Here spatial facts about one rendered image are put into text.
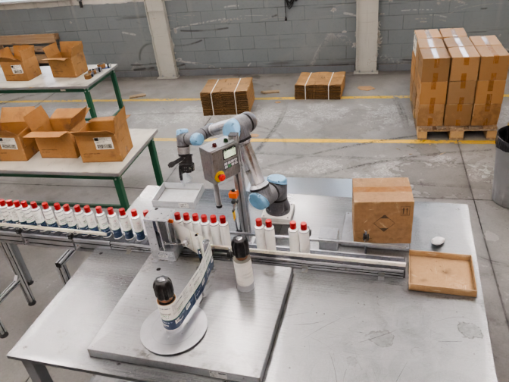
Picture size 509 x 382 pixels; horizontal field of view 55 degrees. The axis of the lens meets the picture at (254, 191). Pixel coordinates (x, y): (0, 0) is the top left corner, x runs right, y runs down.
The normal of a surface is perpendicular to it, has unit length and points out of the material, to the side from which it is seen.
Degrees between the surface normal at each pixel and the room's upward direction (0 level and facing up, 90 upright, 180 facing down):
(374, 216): 90
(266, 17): 90
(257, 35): 90
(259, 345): 0
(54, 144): 90
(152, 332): 0
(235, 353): 0
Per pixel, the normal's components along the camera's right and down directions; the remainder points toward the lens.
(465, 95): -0.12, 0.54
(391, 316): -0.10, -0.84
